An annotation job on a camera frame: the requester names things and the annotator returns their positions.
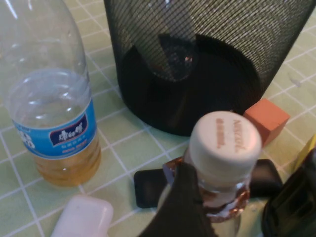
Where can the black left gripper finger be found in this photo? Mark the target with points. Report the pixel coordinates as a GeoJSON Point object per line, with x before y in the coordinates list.
{"type": "Point", "coordinates": [180, 209]}

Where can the small bottle cream cap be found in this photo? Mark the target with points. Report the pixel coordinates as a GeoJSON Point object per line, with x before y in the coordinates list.
{"type": "Point", "coordinates": [222, 138]}

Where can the black flat rectangular object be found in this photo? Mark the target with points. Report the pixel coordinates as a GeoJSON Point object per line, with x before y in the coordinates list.
{"type": "Point", "coordinates": [148, 187]}

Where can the green checked tablecloth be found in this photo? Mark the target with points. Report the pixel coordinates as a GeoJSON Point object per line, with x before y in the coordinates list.
{"type": "Point", "coordinates": [138, 148]}

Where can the orange foam cube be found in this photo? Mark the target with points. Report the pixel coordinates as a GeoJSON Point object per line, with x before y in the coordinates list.
{"type": "Point", "coordinates": [266, 116]}

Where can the clear bottle blue label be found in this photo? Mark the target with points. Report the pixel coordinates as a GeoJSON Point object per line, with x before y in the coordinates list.
{"type": "Point", "coordinates": [61, 138]}

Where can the yellow foam cube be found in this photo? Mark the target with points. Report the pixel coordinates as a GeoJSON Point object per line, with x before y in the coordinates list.
{"type": "Point", "coordinates": [311, 145]}

